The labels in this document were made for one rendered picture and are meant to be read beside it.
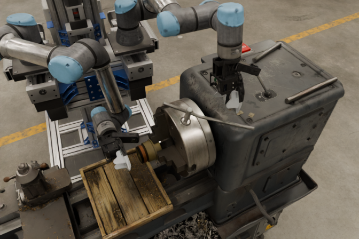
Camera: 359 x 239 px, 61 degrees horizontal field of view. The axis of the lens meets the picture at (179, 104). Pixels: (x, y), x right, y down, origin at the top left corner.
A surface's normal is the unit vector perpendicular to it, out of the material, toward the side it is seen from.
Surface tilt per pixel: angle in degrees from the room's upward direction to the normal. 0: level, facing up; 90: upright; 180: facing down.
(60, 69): 90
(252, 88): 0
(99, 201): 0
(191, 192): 0
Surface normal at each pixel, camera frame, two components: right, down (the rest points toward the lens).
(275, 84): 0.01, -0.71
